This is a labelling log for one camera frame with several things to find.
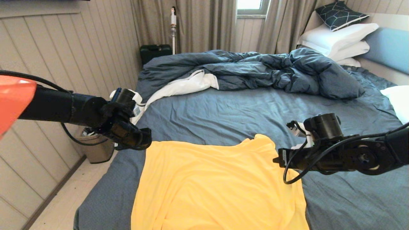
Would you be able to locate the narrow beige curtain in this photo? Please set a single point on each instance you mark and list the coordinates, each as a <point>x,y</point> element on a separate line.
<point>281,25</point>

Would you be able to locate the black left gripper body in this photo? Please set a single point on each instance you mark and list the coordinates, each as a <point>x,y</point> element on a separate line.
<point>131,135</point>

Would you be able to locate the beige headboard frame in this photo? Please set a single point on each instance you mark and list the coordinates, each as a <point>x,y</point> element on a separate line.
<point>389,21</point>

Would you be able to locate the yellow t-shirt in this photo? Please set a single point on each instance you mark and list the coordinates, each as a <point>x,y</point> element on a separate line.
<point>217,185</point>

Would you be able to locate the white duvet lining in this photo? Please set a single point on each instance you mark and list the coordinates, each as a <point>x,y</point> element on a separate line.
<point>179,88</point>

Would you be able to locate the white stick vacuum cleaner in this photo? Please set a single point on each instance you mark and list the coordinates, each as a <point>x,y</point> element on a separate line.
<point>173,27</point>

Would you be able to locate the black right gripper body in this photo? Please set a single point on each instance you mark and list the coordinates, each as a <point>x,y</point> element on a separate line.
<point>319,158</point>

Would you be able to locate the window with grey frame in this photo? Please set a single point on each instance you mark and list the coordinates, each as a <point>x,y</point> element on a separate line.
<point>249,4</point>

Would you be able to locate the dark geometric pattern cushion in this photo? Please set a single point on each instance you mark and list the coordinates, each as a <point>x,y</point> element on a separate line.
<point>340,16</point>

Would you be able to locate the flat white pillow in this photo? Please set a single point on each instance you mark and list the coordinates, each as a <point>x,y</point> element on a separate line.
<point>351,51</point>

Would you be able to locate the large white pillow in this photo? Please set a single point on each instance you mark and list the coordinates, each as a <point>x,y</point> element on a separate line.
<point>335,36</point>

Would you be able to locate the light blue headboard pad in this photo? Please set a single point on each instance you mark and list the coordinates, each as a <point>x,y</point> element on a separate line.
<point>389,49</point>

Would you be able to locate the dark green hard case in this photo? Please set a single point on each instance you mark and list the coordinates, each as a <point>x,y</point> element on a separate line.
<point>155,53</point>

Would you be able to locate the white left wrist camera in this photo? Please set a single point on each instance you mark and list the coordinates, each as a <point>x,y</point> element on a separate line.
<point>138,108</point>

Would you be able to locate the wide beige curtain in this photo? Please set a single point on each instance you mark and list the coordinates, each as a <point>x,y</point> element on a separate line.
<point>204,25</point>

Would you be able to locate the brown metal trash bin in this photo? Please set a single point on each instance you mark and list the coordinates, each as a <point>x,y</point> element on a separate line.
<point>96,150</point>

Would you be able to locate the crumpled dark blue duvet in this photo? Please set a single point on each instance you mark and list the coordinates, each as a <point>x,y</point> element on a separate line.
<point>255,68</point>

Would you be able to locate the small white pillow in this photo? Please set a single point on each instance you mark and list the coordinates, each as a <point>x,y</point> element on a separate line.
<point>349,62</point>

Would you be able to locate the dark blue bed sheet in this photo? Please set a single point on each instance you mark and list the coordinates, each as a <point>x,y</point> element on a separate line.
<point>223,115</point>

